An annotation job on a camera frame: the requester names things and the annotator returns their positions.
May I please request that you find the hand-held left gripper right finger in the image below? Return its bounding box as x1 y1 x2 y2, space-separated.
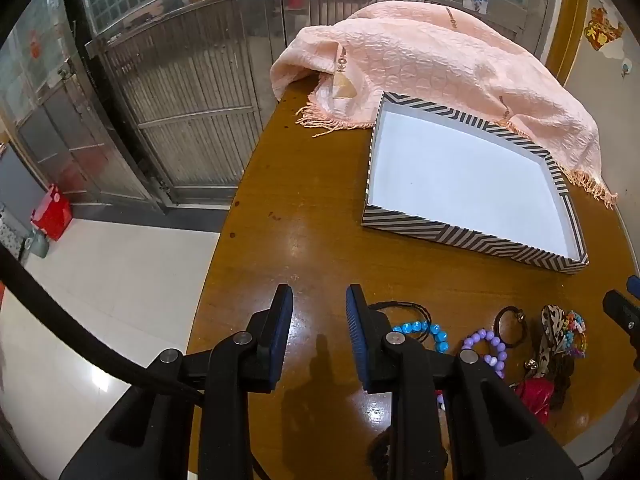
346 284 583 480

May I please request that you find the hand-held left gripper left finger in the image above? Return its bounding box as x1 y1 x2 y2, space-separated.
59 284 294 480

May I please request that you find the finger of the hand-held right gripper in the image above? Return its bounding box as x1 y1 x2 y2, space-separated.
602 274 640 356

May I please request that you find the colourful bead bracelet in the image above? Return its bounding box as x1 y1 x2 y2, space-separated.
565 310 588 359

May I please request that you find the leopard print bow hair tie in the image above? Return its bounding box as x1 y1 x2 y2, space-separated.
525 304 568 376

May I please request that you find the brown scrunchie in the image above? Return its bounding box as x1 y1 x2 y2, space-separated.
547 355 573 408

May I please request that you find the black hair tie with charm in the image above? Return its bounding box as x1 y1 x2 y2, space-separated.
495 306 528 348

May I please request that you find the purple bead bracelet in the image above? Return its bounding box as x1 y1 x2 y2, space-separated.
461 328 508 379

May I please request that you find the striped cardboard box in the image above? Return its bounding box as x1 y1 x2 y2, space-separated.
361 91 589 275

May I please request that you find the red hair accessory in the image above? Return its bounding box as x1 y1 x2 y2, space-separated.
515 379 553 423

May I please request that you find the metal gate door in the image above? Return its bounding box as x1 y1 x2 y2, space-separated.
60 0 558 216

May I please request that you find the grey kettle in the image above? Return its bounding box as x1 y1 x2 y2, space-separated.
22 230 50 259

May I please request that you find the red bag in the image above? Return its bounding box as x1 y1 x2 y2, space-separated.
30 185 72 242

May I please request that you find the pink fringed cloth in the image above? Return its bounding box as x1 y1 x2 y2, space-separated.
270 1 619 210

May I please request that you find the thin black elastic cord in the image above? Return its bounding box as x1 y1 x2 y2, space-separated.
370 301 433 346

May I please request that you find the blue bead bracelet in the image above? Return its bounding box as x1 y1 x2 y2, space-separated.
392 320 451 354

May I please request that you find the black cable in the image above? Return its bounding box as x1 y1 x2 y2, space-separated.
0 247 206 406

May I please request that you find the red gold wall decoration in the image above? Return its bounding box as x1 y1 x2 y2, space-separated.
585 6 626 58

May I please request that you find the wooden door frame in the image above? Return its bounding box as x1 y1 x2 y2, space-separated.
545 0 591 86

